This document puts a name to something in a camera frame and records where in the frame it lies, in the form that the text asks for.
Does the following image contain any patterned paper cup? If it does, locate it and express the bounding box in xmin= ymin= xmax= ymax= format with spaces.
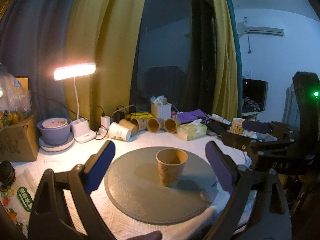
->
xmin=147 ymin=118 xmax=164 ymax=133
xmin=156 ymin=148 xmax=188 ymax=187

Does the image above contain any brown paper cup right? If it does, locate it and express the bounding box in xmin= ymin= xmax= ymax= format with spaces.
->
xmin=164 ymin=118 xmax=181 ymax=133

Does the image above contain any patterned paper cup lying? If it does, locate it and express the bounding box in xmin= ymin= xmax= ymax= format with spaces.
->
xmin=147 ymin=118 xmax=164 ymax=133

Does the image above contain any brown paper cup lying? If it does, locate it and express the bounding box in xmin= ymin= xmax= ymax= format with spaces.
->
xmin=119 ymin=119 xmax=138 ymax=137

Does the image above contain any white paper cup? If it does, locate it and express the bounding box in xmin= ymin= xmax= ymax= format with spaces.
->
xmin=108 ymin=122 xmax=131 ymax=141

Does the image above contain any white cartoon mug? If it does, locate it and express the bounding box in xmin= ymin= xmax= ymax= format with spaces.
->
xmin=229 ymin=118 xmax=244 ymax=135

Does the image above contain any grey computer mouse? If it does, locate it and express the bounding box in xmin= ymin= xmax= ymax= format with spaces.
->
xmin=200 ymin=186 xmax=219 ymax=205

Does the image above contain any white tube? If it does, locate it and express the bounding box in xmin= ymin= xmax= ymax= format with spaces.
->
xmin=211 ymin=114 xmax=231 ymax=125

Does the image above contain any black monitor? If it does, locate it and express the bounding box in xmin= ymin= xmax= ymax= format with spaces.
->
xmin=242 ymin=79 xmax=268 ymax=113

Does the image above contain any fruit printed plastic bag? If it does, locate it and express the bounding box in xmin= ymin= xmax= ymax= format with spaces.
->
xmin=1 ymin=174 xmax=34 ymax=237

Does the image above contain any yellow curtain right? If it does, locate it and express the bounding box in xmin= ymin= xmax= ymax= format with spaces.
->
xmin=213 ymin=0 xmax=238 ymax=121

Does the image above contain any yellow curtain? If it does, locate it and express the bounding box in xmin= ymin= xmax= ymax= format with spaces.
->
xmin=64 ymin=0 xmax=145 ymax=129
xmin=213 ymin=0 xmax=238 ymax=121

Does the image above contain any yellow tissue pack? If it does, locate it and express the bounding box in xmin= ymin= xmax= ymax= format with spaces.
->
xmin=177 ymin=119 xmax=207 ymax=141

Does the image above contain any purple cloth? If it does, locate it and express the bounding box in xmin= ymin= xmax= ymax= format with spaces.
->
xmin=177 ymin=109 xmax=207 ymax=124

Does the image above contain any black round object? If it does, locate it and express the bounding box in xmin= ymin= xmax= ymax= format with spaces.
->
xmin=0 ymin=160 xmax=16 ymax=186

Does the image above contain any white plate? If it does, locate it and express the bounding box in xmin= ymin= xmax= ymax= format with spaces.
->
xmin=38 ymin=132 xmax=75 ymax=152

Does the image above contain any white woven basket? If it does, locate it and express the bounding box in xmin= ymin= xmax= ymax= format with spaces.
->
xmin=151 ymin=103 xmax=172 ymax=120

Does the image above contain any cardboard box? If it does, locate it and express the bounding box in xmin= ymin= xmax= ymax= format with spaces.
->
xmin=0 ymin=115 xmax=40 ymax=163

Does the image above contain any purple bowl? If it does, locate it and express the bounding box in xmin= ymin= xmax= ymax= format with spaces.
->
xmin=37 ymin=118 xmax=72 ymax=145

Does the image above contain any round grey placemat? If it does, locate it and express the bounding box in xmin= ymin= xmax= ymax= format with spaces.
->
xmin=104 ymin=147 xmax=217 ymax=225

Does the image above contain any white desk lamp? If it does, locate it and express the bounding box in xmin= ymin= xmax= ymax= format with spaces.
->
xmin=53 ymin=62 xmax=97 ymax=144

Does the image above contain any small pink white bowl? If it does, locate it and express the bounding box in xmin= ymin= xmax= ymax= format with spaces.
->
xmin=42 ymin=118 xmax=68 ymax=129

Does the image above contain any white air conditioner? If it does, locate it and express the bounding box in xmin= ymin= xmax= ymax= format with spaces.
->
xmin=237 ymin=17 xmax=284 ymax=36

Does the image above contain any yellow packet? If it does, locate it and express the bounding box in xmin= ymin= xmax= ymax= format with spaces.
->
xmin=125 ymin=112 xmax=154 ymax=120

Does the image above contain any white charger plug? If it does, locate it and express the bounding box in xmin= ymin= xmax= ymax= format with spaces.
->
xmin=100 ymin=115 xmax=111 ymax=130

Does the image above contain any clear plastic fruit bag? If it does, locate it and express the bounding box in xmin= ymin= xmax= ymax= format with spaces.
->
xmin=1 ymin=63 xmax=31 ymax=128

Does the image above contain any yellow curtain left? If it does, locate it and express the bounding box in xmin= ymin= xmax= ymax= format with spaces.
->
xmin=64 ymin=0 xmax=145 ymax=129

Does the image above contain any blue grey curtain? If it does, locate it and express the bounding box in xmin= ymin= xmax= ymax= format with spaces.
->
xmin=1 ymin=0 xmax=74 ymax=119

